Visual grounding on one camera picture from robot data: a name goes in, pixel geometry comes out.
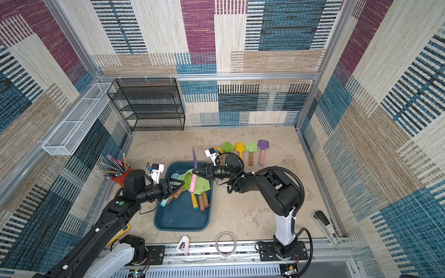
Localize white black stapler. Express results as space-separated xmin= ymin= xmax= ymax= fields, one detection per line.
xmin=312 ymin=210 xmax=341 ymax=247

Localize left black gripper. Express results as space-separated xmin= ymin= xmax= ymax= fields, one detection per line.
xmin=136 ymin=178 xmax=185 ymax=205

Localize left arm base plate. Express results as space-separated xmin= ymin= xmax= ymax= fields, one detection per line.
xmin=137 ymin=245 xmax=166 ymax=266

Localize bright green shovel yellow handle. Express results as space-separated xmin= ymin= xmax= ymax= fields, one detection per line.
xmin=184 ymin=171 xmax=199 ymax=210

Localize white wire mesh basket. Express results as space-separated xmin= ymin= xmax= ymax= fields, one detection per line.
xmin=42 ymin=83 xmax=111 ymax=156

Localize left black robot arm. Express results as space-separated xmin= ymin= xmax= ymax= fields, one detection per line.
xmin=34 ymin=170 xmax=184 ymax=278

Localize light green shovel wooden handle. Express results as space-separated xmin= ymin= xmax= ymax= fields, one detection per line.
xmin=167 ymin=185 xmax=185 ymax=205

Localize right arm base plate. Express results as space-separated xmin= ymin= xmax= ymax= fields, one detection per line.
xmin=254 ymin=241 xmax=309 ymax=261

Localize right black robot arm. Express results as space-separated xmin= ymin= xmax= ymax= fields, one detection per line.
xmin=192 ymin=153 xmax=305 ymax=259

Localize red pencil cup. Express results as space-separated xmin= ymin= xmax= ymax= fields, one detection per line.
xmin=111 ymin=166 xmax=133 ymax=188

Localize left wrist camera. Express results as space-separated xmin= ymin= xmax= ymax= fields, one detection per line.
xmin=147 ymin=163 xmax=165 ymax=184

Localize purple shovel long pink handle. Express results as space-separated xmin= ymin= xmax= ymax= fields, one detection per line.
xmin=258 ymin=140 xmax=270 ymax=166

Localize yellow shovel wooden handle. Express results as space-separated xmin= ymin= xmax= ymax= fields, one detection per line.
xmin=214 ymin=147 xmax=223 ymax=154

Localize pink white small device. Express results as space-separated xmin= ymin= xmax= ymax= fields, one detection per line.
xmin=176 ymin=235 xmax=190 ymax=255

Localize teal plastic storage box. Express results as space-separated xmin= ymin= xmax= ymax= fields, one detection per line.
xmin=154 ymin=161 xmax=213 ymax=232

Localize white cable coil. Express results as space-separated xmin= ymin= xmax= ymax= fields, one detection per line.
xmin=215 ymin=231 xmax=238 ymax=258

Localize black wire shelf rack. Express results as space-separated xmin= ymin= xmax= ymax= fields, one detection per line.
xmin=107 ymin=78 xmax=185 ymax=132

